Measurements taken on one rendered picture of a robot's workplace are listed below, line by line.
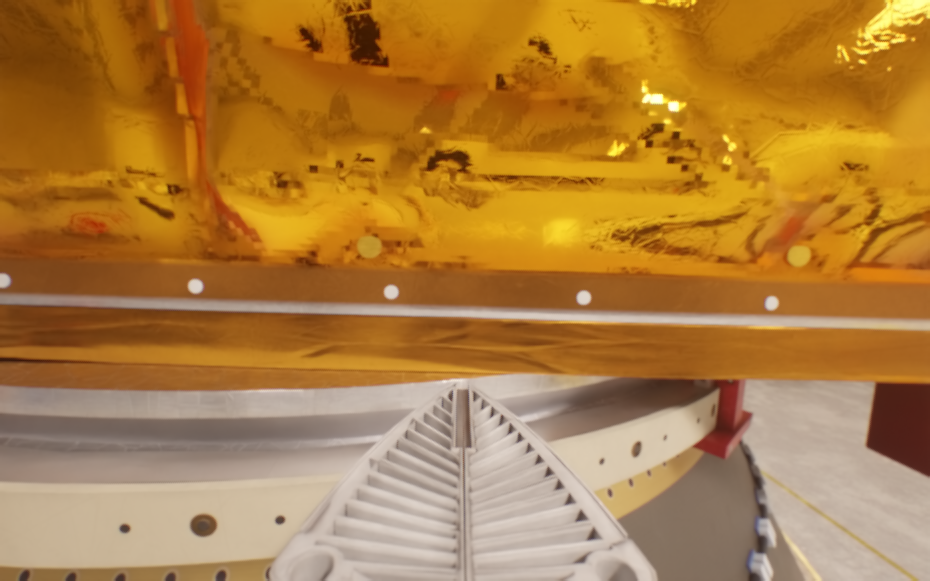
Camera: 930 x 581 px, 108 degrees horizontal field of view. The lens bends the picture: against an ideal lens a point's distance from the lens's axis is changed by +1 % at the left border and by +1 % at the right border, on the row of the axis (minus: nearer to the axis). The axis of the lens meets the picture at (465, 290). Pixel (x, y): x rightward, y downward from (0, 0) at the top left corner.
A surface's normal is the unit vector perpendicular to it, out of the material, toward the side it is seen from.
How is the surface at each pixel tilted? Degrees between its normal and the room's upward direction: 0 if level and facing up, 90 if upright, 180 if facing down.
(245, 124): 93
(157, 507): 90
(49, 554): 90
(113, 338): 90
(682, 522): 62
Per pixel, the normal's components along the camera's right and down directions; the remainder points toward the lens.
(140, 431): 0.04, 0.11
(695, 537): 0.54, -0.37
